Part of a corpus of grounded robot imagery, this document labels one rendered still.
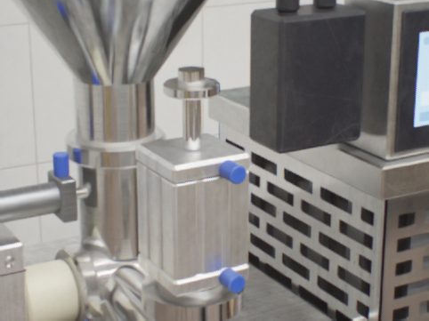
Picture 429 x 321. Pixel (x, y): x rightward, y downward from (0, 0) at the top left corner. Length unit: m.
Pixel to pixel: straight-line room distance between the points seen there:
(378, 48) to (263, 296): 0.23
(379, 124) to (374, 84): 0.03
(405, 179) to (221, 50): 1.61
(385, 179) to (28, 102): 1.49
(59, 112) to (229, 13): 0.45
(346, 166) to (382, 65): 0.08
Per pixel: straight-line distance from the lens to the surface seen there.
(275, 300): 0.79
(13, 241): 0.61
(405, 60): 0.67
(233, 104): 0.83
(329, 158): 0.72
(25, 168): 2.13
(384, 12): 0.67
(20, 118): 2.10
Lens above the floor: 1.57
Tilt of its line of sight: 17 degrees down
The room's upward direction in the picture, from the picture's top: straight up
